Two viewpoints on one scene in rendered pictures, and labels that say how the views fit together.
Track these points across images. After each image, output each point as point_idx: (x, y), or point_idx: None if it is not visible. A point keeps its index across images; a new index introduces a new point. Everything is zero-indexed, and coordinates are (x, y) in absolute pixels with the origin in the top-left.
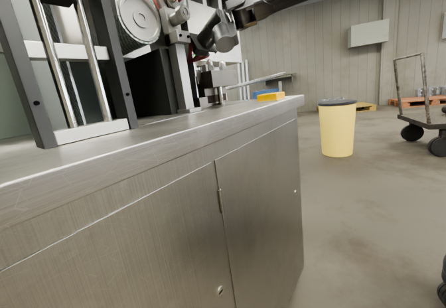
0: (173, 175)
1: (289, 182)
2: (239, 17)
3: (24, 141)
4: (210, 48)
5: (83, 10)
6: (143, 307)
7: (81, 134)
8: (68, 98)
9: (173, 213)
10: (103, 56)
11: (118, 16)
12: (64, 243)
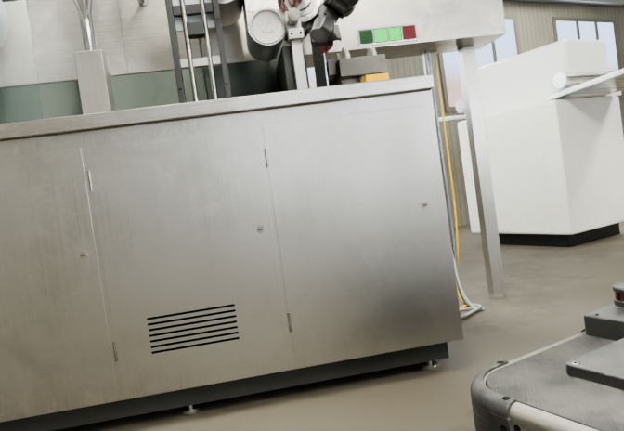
0: (225, 126)
1: (401, 183)
2: (334, 7)
3: None
4: (329, 38)
5: (207, 38)
6: (198, 191)
7: None
8: (195, 86)
9: (222, 149)
10: (217, 61)
11: (248, 29)
12: (168, 138)
